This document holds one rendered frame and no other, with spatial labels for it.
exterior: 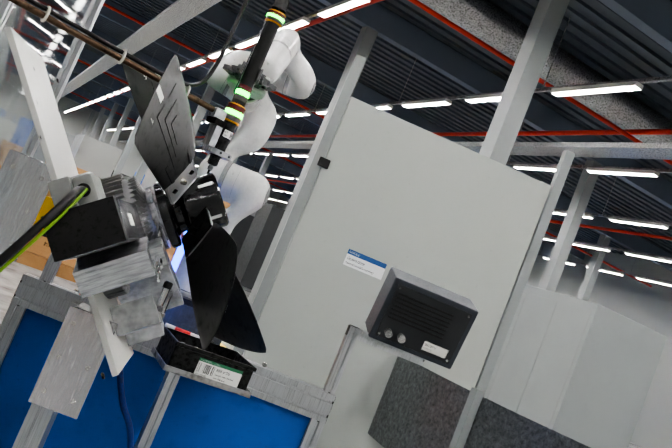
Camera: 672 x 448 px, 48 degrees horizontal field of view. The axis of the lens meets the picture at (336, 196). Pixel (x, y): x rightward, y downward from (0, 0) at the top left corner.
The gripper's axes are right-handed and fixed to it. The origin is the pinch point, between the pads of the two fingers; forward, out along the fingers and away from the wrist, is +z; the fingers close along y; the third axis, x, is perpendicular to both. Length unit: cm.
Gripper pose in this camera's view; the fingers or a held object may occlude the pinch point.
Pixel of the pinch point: (250, 72)
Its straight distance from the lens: 178.2
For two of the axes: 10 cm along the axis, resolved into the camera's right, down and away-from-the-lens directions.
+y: -9.1, -3.9, -1.2
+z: 1.6, -0.6, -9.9
